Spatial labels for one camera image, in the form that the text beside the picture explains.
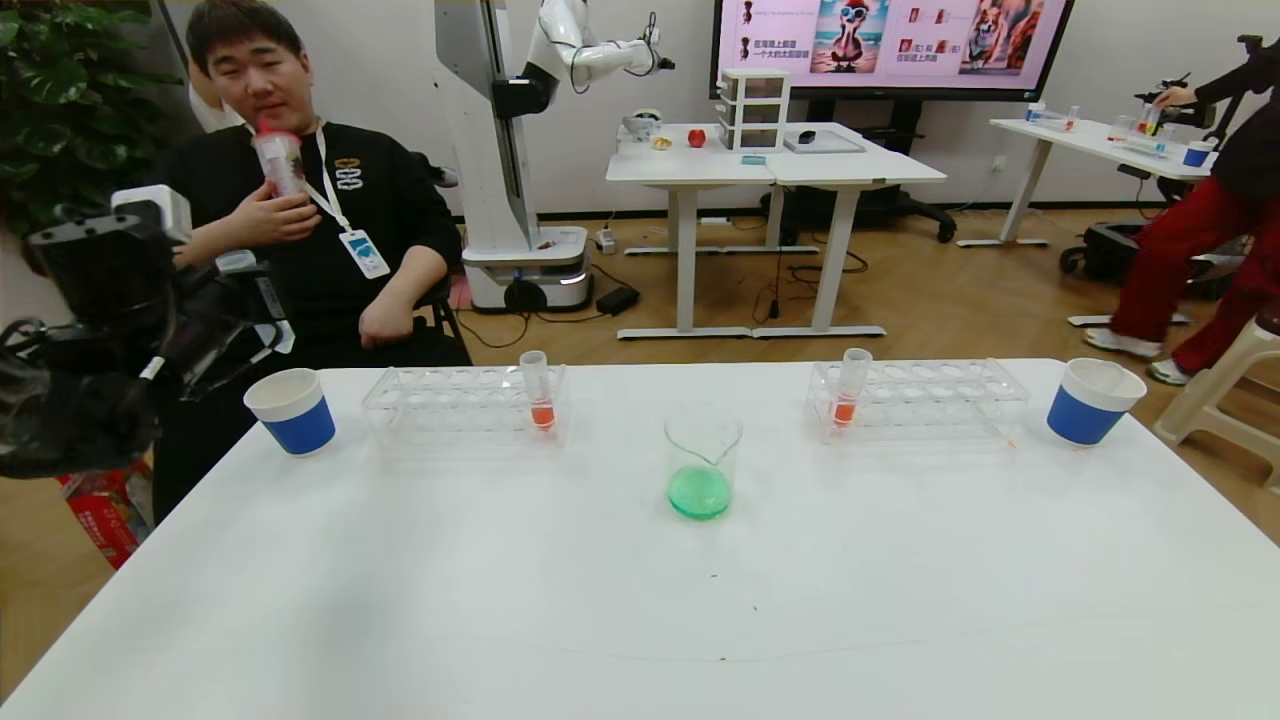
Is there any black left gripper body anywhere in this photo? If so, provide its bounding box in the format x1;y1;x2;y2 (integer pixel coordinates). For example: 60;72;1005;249
170;260;287;387

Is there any test tube with blue pigment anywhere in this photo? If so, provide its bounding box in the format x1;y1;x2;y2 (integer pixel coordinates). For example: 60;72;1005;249
215;250;297;358

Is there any plastic drink cup pink lid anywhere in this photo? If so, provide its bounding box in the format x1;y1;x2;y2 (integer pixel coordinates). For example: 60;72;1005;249
250;125;309;201

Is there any test tube with yellow pigment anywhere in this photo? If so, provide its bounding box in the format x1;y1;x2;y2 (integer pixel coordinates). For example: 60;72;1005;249
1074;357;1129;391

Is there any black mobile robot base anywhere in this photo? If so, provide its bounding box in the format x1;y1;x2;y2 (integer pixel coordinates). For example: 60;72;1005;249
1058;220;1146;289

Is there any clear plastic test tube rack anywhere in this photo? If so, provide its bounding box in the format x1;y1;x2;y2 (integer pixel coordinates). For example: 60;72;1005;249
806;358;1031;443
361;364;569;448

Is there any test tube with orange pigment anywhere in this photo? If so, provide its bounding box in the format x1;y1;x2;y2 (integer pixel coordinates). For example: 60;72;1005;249
831;347;874;431
518;350;556;432

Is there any clear glass beaker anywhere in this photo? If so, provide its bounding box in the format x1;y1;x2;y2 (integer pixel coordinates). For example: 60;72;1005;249
664;405;743;521

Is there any man's right hand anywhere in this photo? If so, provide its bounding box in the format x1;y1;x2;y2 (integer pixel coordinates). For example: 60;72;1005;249
228;185;321;246

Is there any man's left hand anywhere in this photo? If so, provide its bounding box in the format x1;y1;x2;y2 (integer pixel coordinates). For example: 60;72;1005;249
358;300;416;349

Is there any man in black sweater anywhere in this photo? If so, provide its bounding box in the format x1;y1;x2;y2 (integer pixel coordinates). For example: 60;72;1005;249
150;0;471;526

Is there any white cup with blue sleeve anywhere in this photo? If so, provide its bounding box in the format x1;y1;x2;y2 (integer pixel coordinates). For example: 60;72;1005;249
243;368;336;457
1046;358;1148;447

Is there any person in white shirt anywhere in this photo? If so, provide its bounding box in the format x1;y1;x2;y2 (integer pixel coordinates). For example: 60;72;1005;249
188;80;246;134

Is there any green leafy plant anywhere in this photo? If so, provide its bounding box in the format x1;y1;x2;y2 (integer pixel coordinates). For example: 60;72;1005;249
0;0;186;251

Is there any red shopping bag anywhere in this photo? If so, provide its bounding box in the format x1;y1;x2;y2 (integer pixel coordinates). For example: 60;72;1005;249
60;462;156;571

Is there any white robot tower with base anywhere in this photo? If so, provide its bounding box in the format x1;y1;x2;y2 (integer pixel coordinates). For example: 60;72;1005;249
432;0;596;315

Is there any white standing desk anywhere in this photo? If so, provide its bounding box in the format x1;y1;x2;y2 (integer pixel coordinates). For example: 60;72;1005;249
605;123;776;341
752;123;947;339

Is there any clear plastic drawer organizer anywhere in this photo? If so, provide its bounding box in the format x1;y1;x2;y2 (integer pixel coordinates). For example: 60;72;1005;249
717;69;791;154

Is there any grey flat tray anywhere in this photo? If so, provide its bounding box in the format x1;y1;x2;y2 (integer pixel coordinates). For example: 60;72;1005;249
782;130;866;156

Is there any long white table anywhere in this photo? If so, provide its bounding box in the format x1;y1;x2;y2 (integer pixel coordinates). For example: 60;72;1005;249
955;117;1226;329

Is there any person in red trousers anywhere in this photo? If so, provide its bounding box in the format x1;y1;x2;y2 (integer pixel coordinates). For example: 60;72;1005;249
1085;35;1280;386

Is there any beige plastic stool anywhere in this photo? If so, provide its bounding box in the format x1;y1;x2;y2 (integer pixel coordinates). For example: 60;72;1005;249
1153;305;1280;496

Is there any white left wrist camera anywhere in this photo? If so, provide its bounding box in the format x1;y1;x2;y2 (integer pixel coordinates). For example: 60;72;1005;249
110;185;193;246

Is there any white blue lanyard badge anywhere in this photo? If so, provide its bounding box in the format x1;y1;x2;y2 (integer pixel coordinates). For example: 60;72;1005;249
339;229;391;280

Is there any black floor cable bundle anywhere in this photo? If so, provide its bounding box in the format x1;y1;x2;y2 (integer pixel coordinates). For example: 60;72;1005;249
748;246;871;324

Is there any large wall display screen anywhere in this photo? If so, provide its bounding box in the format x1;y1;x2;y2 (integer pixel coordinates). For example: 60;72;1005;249
708;0;1076;103

